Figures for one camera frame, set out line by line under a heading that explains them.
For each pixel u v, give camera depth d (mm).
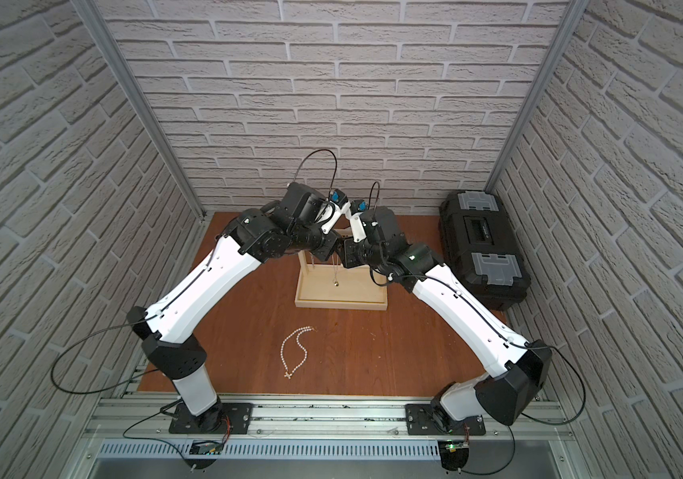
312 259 631
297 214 496
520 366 391
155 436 706
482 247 902
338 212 665
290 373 809
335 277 1053
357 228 631
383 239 517
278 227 468
